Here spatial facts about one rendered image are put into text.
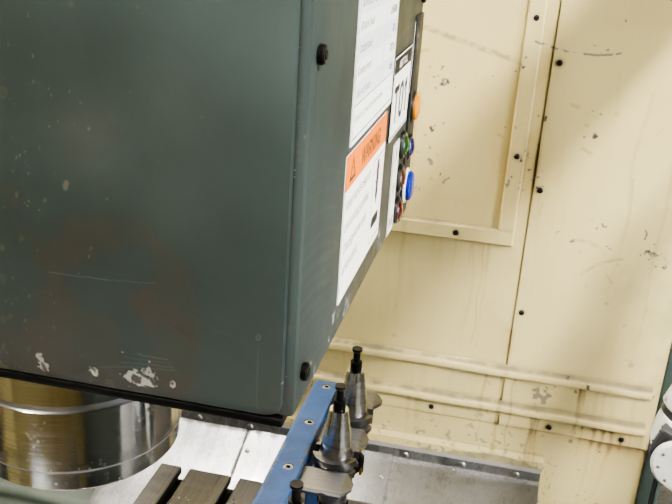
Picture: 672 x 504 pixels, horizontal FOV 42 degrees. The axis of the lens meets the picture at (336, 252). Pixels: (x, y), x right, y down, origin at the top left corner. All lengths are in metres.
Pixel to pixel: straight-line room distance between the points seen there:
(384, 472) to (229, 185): 1.43
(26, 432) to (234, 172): 0.28
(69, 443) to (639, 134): 1.18
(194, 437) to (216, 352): 1.44
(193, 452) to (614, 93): 1.11
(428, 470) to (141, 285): 1.40
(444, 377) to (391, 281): 0.23
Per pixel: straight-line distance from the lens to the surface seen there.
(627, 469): 1.86
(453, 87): 1.57
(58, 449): 0.65
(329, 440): 1.18
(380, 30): 0.63
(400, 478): 1.84
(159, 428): 0.68
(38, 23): 0.49
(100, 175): 0.49
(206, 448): 1.91
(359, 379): 1.25
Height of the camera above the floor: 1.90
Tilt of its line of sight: 21 degrees down
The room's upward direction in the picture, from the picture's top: 4 degrees clockwise
